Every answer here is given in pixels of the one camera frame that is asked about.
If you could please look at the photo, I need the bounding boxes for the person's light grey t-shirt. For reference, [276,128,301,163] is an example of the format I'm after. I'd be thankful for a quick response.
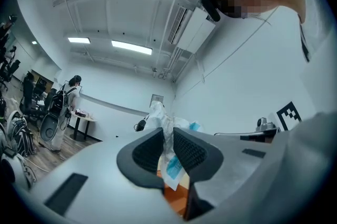
[297,0,337,116]

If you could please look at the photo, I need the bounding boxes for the orange plastic tray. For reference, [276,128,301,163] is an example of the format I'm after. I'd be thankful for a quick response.
[157,169,191,219]

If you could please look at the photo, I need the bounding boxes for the white pod backpack black straps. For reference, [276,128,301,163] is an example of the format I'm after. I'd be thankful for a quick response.
[9,110,37,157]

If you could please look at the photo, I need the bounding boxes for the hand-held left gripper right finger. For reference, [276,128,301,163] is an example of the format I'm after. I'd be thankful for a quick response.
[172,127,274,220]

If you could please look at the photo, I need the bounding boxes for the ceiling light panel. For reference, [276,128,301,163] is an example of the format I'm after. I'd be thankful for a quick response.
[67,37,91,45]
[111,39,153,56]

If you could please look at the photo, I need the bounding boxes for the small side table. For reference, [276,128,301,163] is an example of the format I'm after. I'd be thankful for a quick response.
[70,111,98,142]

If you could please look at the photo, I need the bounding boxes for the clear plastic packet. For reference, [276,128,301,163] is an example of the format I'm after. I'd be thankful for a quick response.
[144,100,205,190]

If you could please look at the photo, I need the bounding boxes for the black backpack shoulder strap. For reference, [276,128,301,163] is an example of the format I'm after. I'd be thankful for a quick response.
[299,25,311,63]

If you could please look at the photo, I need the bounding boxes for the black head-mounted camera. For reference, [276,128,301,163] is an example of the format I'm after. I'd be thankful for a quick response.
[201,0,221,23]

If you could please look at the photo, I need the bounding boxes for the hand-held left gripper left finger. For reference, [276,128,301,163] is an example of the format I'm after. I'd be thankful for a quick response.
[28,127,182,221]

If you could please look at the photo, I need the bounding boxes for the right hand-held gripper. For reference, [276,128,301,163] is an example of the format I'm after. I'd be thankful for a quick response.
[214,101,302,144]

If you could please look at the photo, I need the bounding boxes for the white ceiling air conditioner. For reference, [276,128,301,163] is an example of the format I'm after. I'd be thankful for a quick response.
[167,6,217,55]

